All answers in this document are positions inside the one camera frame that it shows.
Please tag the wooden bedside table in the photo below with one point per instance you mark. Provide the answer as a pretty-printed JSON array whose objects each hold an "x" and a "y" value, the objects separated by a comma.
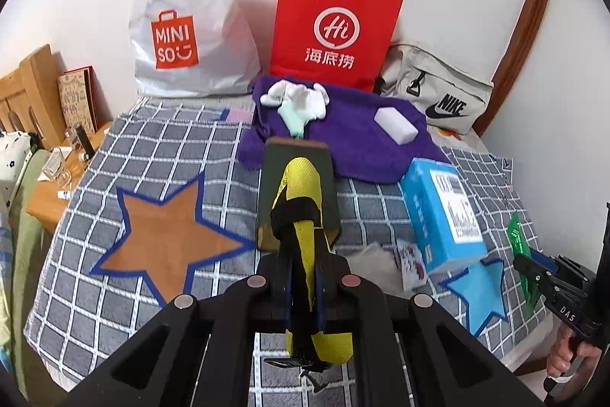
[{"x": 47, "y": 206}]

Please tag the mint green sock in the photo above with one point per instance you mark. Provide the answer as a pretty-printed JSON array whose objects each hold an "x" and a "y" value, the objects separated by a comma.
[{"x": 293, "y": 122}]

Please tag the brown star patch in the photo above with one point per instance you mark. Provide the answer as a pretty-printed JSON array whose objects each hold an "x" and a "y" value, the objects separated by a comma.
[{"x": 162, "y": 245}]

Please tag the white sponge block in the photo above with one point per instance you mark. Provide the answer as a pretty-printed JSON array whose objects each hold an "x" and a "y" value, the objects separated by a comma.
[{"x": 395, "y": 125}]

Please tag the wooden headboard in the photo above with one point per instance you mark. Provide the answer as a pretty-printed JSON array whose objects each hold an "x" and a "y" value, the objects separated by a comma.
[{"x": 28, "y": 97}]

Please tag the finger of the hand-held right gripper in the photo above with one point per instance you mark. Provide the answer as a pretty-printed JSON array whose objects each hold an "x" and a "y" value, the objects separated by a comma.
[
  {"x": 531, "y": 271},
  {"x": 545, "y": 258}
]

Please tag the beige bag with black logo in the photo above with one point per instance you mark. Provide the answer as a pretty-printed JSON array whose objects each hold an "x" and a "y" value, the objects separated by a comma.
[{"x": 443, "y": 78}]

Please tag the blue tissue pack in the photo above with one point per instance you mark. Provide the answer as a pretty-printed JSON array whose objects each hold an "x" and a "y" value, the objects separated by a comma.
[{"x": 429, "y": 216}]

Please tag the wooden door frame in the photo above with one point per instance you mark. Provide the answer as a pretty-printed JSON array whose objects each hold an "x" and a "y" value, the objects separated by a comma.
[{"x": 533, "y": 30}]

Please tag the pale green cloth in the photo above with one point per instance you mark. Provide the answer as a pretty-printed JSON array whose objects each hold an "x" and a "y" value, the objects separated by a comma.
[{"x": 24, "y": 235}]

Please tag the patterned notebook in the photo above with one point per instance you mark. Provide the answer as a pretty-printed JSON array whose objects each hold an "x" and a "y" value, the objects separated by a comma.
[{"x": 76, "y": 102}]

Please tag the black bottle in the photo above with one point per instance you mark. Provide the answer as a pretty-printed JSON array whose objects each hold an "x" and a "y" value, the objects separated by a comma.
[{"x": 82, "y": 139}]

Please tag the grey checked blanket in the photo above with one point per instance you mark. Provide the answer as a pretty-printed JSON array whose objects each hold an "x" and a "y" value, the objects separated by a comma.
[{"x": 143, "y": 149}]

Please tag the blue star patch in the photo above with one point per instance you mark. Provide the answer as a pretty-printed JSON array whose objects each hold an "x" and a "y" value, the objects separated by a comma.
[{"x": 481, "y": 292}]

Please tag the purple towel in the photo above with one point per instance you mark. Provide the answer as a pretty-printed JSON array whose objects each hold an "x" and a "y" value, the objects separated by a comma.
[{"x": 352, "y": 140}]

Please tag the dark green tin box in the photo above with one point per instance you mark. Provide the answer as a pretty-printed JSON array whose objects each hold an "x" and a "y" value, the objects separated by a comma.
[{"x": 271, "y": 168}]

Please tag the white dotted cloth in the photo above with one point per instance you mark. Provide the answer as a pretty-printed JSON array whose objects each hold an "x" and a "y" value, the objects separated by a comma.
[{"x": 12, "y": 159}]

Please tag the clear glass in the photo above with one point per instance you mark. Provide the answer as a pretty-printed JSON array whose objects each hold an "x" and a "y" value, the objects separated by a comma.
[{"x": 57, "y": 168}]

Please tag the person's right hand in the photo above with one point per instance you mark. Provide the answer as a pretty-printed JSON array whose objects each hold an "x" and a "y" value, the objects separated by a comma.
[{"x": 555, "y": 359}]

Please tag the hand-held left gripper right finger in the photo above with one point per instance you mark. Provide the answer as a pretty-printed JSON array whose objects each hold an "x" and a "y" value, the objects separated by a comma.
[{"x": 336, "y": 292}]

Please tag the small snack packet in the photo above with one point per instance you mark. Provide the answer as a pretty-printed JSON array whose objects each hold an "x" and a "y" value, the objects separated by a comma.
[{"x": 411, "y": 265}]

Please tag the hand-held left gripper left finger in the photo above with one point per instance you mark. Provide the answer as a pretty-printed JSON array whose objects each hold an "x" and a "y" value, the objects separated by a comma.
[{"x": 274, "y": 292}]

